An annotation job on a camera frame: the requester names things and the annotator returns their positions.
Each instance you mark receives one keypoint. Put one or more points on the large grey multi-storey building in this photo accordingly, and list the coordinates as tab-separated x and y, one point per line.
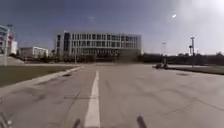
100	45

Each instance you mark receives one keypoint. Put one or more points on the grey concrete road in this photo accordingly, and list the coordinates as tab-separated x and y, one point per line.
133	93

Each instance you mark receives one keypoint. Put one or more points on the white painted line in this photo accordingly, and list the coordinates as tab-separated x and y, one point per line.
93	106

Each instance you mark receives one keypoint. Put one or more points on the vehicle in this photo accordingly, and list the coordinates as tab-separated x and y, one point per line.
161	65

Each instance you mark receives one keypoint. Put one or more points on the robot's own part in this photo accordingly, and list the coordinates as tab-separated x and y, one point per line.
77	124
141	122

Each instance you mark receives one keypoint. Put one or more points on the pale concrete kerb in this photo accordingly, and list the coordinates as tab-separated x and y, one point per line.
40	79

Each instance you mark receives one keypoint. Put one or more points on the row of trees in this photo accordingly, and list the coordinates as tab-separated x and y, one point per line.
186	59

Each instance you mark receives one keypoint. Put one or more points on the low pale building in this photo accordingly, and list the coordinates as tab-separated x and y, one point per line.
33	52

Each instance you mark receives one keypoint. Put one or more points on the pole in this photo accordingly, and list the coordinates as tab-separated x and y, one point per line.
192	50

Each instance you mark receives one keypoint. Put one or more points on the grass strip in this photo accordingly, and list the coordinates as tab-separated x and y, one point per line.
206	69
20	73

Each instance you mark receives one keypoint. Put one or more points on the building with red sign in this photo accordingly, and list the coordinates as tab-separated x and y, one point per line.
3	40

